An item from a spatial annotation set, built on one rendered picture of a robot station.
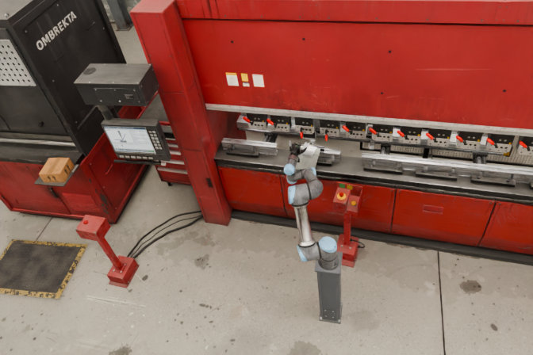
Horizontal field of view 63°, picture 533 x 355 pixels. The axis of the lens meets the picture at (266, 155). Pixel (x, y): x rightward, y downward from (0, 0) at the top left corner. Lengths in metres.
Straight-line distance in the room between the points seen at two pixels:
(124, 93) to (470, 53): 2.24
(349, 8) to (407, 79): 0.63
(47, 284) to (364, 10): 3.73
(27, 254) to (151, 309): 1.58
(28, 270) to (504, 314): 4.32
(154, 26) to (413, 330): 2.99
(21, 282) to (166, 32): 2.96
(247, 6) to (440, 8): 1.18
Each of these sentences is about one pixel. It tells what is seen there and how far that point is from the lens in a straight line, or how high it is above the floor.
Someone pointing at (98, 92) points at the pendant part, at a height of 1.87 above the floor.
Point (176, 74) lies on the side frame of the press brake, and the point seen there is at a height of 1.82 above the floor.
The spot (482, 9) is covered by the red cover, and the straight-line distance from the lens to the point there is 2.82.
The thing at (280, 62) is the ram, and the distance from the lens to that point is 3.13.
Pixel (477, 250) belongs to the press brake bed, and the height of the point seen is 0.05.
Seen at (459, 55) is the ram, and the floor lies 1.94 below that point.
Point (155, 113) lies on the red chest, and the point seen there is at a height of 0.98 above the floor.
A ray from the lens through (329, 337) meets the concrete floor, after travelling 3.78.
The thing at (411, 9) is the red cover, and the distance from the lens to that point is 2.80.
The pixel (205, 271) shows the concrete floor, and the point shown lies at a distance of 4.21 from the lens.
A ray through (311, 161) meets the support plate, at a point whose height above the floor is 1.00.
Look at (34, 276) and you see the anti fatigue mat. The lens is 4.91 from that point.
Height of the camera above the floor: 3.47
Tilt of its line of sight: 43 degrees down
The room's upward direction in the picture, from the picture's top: 10 degrees counter-clockwise
